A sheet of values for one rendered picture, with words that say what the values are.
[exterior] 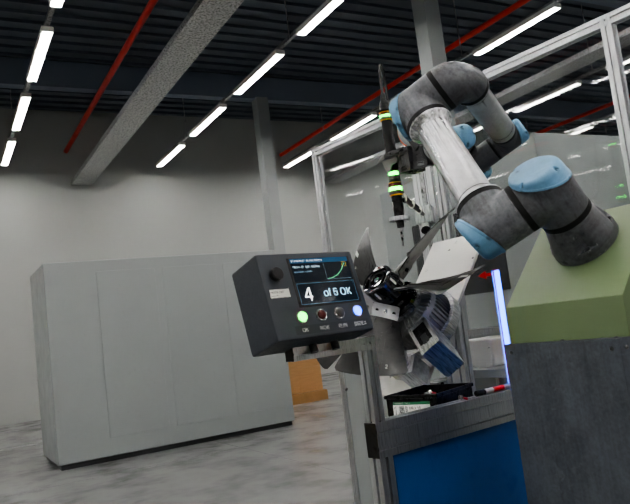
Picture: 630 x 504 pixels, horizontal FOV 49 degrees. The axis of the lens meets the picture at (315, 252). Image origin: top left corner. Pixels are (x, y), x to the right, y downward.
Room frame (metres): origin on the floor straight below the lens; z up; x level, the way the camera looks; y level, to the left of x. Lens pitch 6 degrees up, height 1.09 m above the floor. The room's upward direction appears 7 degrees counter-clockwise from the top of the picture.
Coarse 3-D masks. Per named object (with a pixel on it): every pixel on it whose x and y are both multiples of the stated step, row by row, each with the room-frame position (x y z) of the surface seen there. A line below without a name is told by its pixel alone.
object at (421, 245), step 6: (450, 210) 2.24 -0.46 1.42; (444, 216) 2.23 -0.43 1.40; (438, 222) 2.23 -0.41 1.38; (432, 228) 2.24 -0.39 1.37; (438, 228) 2.37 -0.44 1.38; (426, 234) 2.25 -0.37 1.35; (432, 234) 2.35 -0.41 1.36; (420, 240) 2.25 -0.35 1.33; (426, 240) 2.33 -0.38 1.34; (414, 246) 2.26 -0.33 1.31; (420, 246) 2.32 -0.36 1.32; (426, 246) 2.38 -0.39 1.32; (414, 252) 2.31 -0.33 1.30; (420, 252) 2.36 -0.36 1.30; (414, 258) 2.35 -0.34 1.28
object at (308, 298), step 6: (312, 282) 1.47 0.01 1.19; (300, 288) 1.44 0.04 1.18; (306, 288) 1.45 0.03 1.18; (312, 288) 1.46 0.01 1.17; (300, 294) 1.44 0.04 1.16; (306, 294) 1.45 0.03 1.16; (312, 294) 1.46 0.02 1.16; (300, 300) 1.43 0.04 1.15; (306, 300) 1.44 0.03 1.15; (312, 300) 1.45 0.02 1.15; (318, 300) 1.46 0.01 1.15
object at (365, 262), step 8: (368, 232) 2.51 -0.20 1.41; (368, 240) 2.48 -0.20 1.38; (360, 248) 2.56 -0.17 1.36; (368, 248) 2.47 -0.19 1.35; (360, 256) 2.55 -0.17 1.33; (368, 256) 2.46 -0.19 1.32; (360, 264) 2.54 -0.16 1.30; (368, 264) 2.45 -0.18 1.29; (360, 272) 2.55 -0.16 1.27; (368, 272) 2.46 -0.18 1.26; (360, 280) 2.56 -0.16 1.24
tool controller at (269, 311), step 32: (256, 256) 1.41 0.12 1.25; (288, 256) 1.46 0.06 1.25; (320, 256) 1.51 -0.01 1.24; (256, 288) 1.41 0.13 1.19; (288, 288) 1.43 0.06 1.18; (320, 288) 1.47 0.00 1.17; (352, 288) 1.53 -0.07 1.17; (256, 320) 1.42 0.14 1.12; (288, 320) 1.40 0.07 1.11; (352, 320) 1.50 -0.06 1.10; (256, 352) 1.43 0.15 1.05
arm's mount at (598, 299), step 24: (624, 216) 1.51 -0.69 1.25; (624, 240) 1.46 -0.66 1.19; (528, 264) 1.63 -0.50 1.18; (552, 264) 1.57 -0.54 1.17; (600, 264) 1.46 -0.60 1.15; (624, 264) 1.41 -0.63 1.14; (528, 288) 1.57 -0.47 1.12; (552, 288) 1.52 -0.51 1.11; (576, 288) 1.46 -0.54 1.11; (600, 288) 1.41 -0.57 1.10; (624, 288) 1.37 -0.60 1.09; (528, 312) 1.54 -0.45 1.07; (552, 312) 1.49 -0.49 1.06; (576, 312) 1.44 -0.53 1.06; (600, 312) 1.40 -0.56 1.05; (624, 312) 1.36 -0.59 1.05; (528, 336) 1.54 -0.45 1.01; (552, 336) 1.50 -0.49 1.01; (576, 336) 1.45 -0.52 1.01; (600, 336) 1.41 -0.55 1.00; (624, 336) 1.37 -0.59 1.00
